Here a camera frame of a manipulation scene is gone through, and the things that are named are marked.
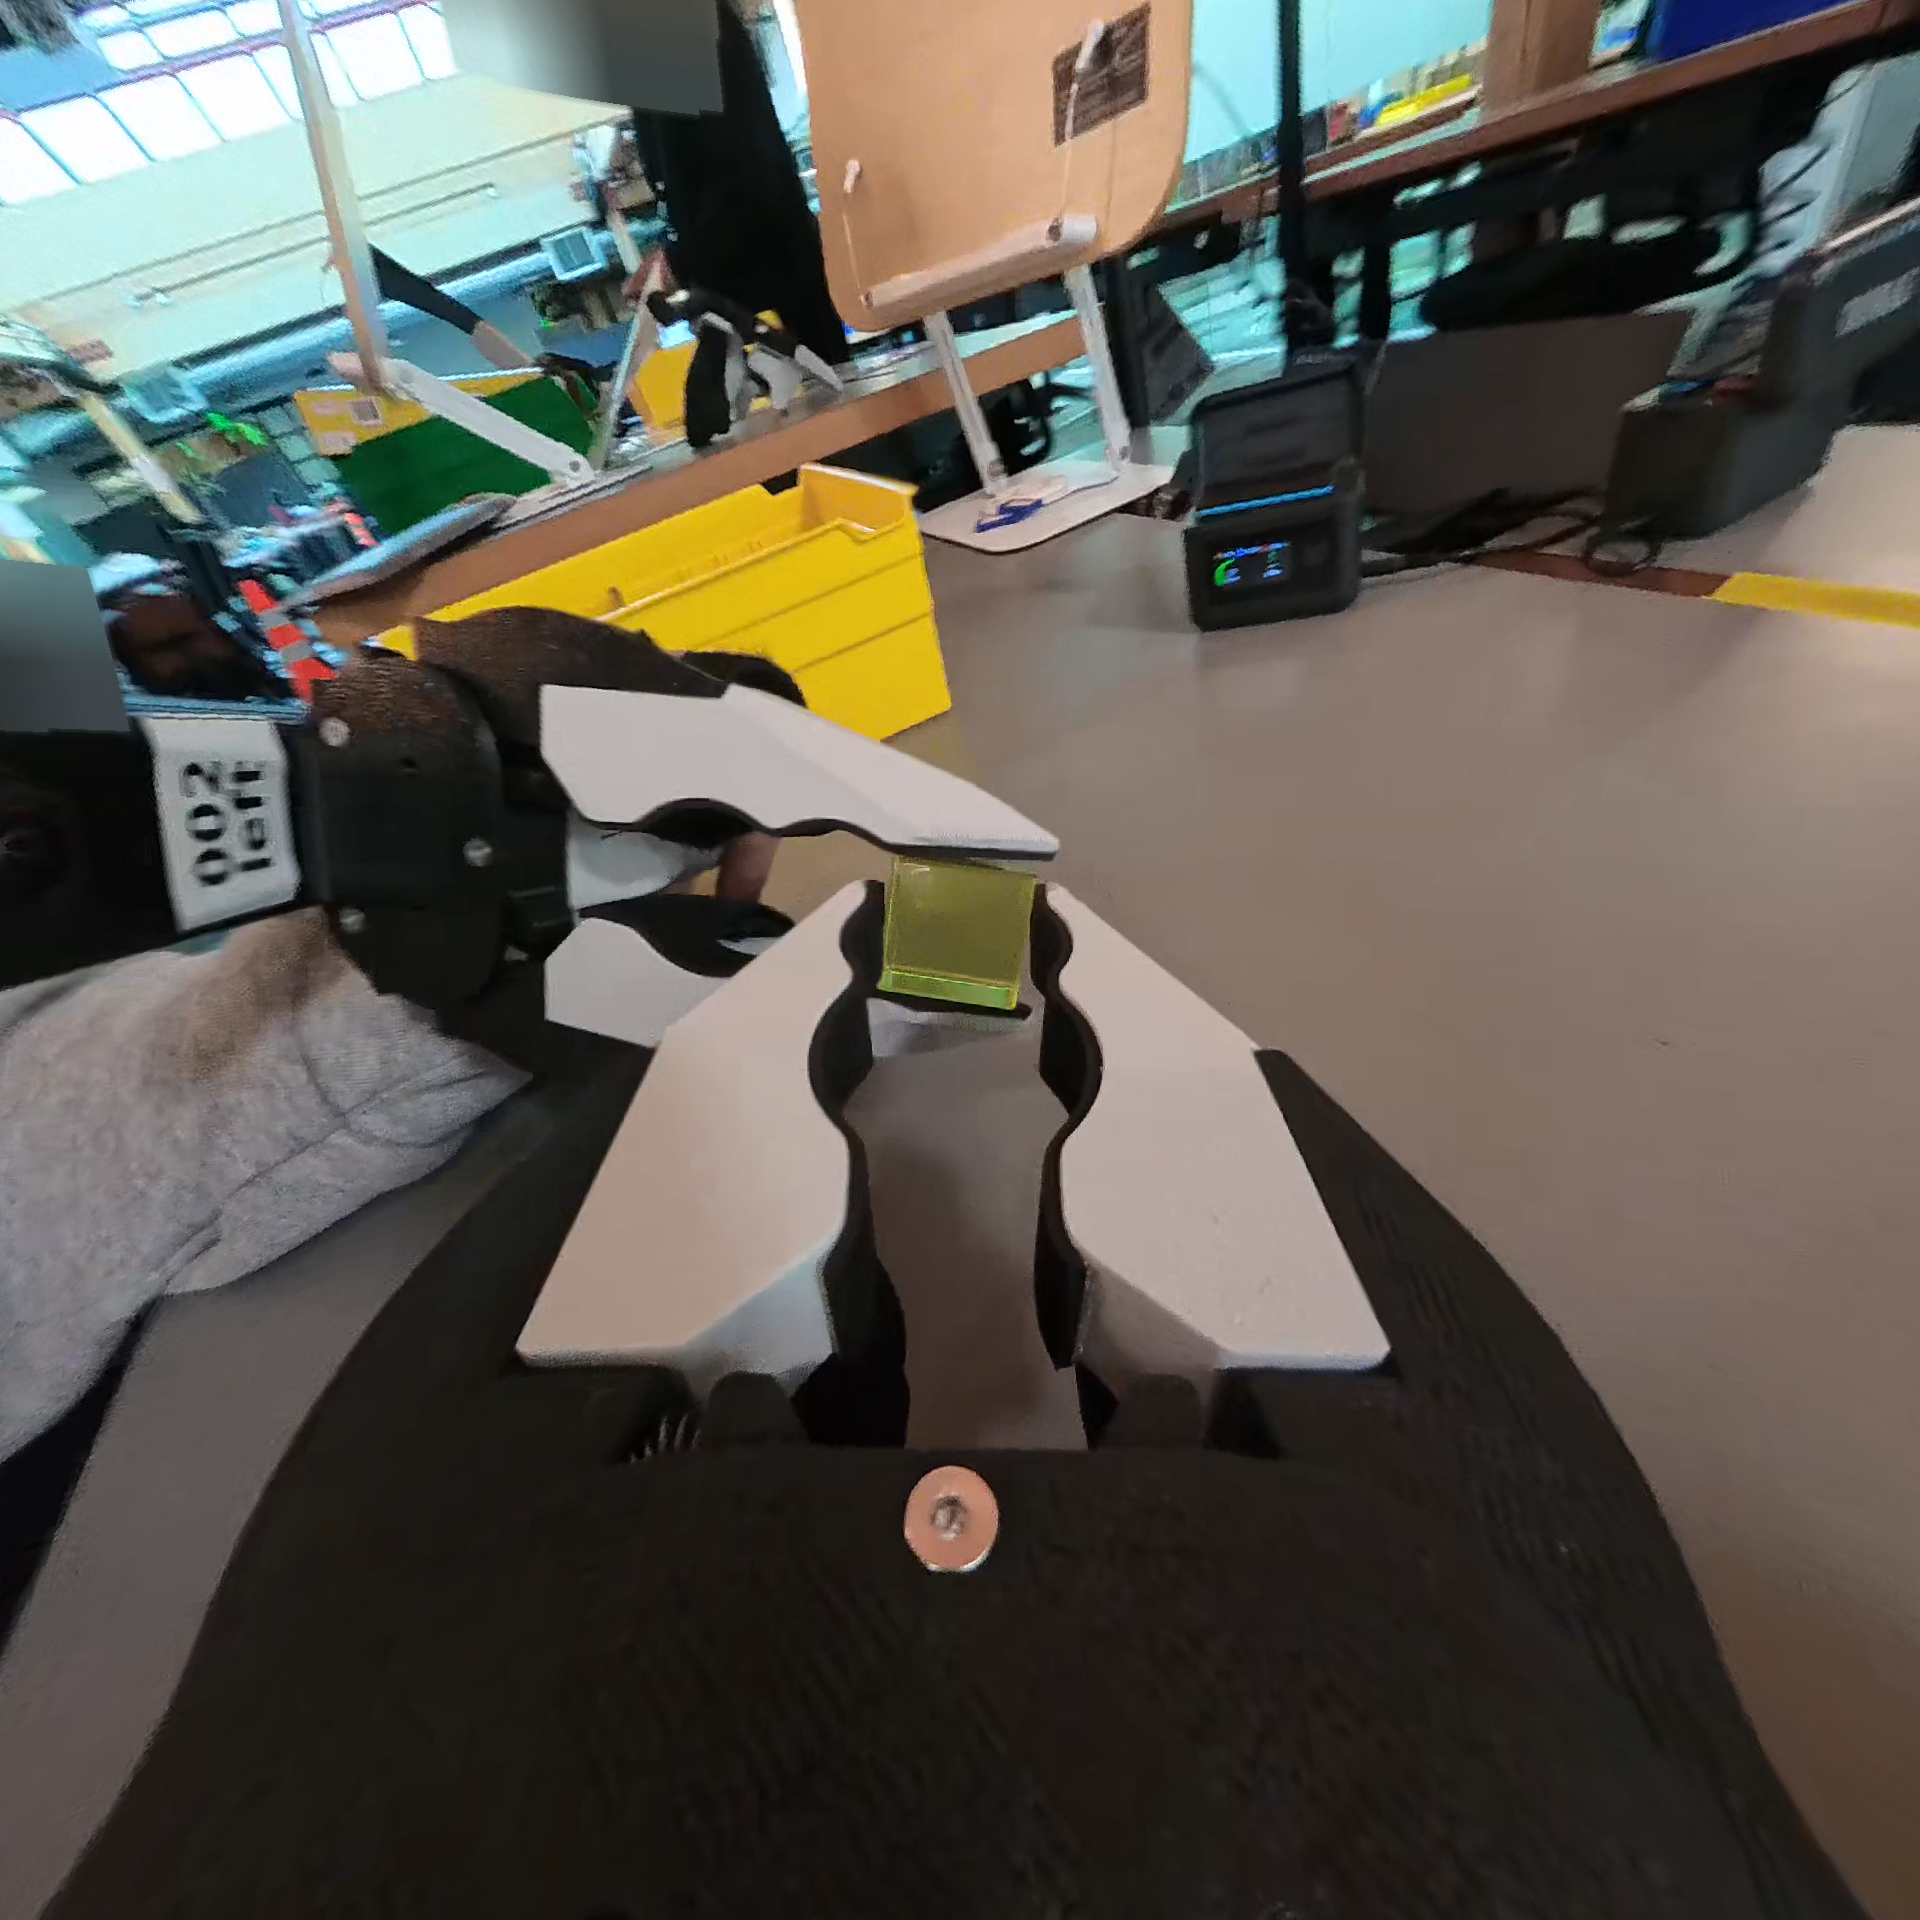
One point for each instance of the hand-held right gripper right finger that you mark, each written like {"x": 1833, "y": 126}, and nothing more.
{"x": 1215, "y": 1200}

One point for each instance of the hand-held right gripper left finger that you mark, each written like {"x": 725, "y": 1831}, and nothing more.
{"x": 705, "y": 1200}

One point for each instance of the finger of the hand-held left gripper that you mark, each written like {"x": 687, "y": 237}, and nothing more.
{"x": 810, "y": 780}
{"x": 614, "y": 991}

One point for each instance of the yellow plastic bin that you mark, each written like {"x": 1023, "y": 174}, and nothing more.
{"x": 780, "y": 601}

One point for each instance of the yellow-green transparent cube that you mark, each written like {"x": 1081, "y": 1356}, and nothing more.
{"x": 952, "y": 923}

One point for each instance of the person's left forearm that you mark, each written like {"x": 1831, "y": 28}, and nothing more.
{"x": 194, "y": 1110}

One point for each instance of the black and white gripper device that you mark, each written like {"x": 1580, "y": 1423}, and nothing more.
{"x": 721, "y": 360}

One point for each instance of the person's left hand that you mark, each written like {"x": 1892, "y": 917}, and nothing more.
{"x": 746, "y": 867}

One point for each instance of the orange striped tool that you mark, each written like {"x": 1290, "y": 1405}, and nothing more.
{"x": 292, "y": 638}

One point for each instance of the grey flat device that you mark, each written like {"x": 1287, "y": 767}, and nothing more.
{"x": 404, "y": 548}

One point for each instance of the green board on white stand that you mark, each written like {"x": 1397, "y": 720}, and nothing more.
{"x": 435, "y": 450}

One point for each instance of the brown edged desk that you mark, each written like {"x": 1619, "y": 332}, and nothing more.
{"x": 841, "y": 405}

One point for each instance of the black portable power station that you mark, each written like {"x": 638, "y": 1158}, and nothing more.
{"x": 1275, "y": 495}

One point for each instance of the wooden board on white stand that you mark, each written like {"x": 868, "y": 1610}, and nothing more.
{"x": 974, "y": 135}

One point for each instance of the black upright pole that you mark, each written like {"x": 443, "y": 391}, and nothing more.
{"x": 1292, "y": 151}

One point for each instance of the yellow tape line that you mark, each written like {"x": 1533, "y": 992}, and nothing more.
{"x": 1814, "y": 601}

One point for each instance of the black office chair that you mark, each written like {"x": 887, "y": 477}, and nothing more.
{"x": 1575, "y": 278}

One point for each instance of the long dark-framed workbench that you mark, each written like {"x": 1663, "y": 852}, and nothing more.
{"x": 1575, "y": 91}

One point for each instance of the dark equipment case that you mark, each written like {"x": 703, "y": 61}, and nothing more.
{"x": 1860, "y": 314}

